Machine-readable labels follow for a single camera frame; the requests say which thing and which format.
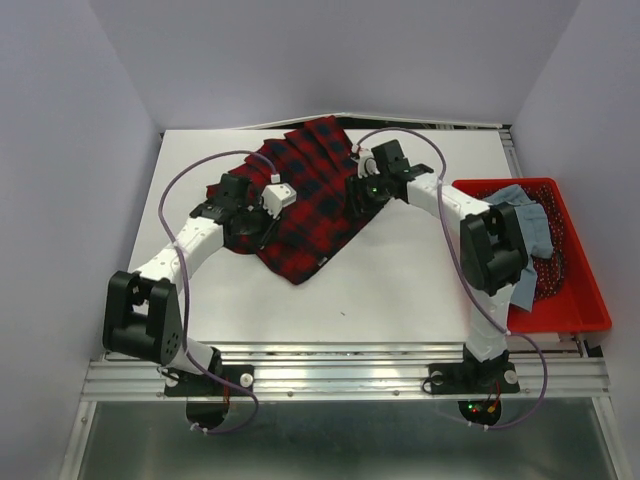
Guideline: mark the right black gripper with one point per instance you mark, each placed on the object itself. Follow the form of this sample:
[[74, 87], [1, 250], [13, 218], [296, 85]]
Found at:
[[354, 206]]

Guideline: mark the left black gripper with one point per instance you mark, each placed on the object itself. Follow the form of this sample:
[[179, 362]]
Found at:
[[270, 222]]

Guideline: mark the red navy plaid skirt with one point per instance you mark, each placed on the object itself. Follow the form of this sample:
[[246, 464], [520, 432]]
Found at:
[[315, 160]]

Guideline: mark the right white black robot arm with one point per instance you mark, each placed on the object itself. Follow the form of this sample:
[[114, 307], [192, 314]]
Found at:
[[488, 252]]

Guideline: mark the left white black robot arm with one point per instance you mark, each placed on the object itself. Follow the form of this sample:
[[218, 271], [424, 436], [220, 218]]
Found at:
[[146, 309]]

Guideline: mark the light blue denim skirt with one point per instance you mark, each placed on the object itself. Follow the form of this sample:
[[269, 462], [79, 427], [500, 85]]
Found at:
[[536, 234]]

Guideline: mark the dark red dotted skirt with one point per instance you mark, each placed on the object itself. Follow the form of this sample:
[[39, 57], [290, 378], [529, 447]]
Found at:
[[551, 272]]

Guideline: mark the red plastic bin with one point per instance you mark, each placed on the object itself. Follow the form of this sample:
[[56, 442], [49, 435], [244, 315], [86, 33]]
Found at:
[[578, 307]]

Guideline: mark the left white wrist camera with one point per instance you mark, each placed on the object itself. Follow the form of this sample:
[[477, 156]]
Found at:
[[277, 197]]

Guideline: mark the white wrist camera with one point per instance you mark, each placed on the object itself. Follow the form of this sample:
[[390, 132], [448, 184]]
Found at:
[[277, 197], [366, 163]]

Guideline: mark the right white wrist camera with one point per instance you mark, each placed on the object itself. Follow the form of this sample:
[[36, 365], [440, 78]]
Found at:
[[366, 163]]

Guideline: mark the aluminium right side rail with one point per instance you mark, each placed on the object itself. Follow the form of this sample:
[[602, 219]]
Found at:
[[510, 151]]

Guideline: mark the aluminium front rail frame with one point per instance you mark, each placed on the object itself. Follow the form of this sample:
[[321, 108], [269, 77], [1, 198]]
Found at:
[[341, 372]]

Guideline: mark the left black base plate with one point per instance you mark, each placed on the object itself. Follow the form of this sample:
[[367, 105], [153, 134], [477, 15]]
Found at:
[[184, 384]]

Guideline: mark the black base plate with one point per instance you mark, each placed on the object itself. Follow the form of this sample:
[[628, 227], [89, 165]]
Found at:
[[184, 384], [470, 378]]

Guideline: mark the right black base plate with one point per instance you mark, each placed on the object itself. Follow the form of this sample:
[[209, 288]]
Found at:
[[470, 378]]

